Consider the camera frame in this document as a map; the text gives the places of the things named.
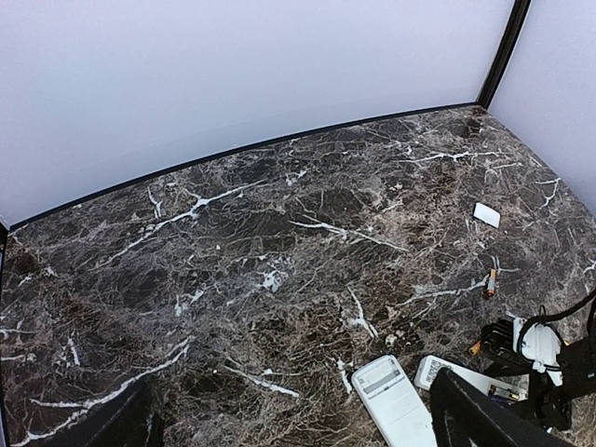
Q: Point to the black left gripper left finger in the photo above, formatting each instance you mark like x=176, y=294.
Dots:
x=134, y=418

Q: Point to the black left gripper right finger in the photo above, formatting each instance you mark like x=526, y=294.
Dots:
x=463, y=416

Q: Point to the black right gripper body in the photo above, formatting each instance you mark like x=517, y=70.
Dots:
x=550, y=405

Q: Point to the white air conditioner remote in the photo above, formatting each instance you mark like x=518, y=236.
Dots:
x=430, y=365

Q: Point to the red AAA battery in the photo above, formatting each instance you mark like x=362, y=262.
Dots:
x=475, y=349

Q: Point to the white remote control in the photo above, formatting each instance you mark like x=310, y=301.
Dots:
x=393, y=403

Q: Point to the white battery cover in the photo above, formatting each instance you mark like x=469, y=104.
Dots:
x=487, y=215

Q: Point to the gold white AAA battery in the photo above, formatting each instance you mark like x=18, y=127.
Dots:
x=502, y=394

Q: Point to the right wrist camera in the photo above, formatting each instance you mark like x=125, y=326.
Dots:
x=517, y=346

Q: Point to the black right frame post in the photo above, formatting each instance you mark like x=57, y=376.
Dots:
x=504, y=52

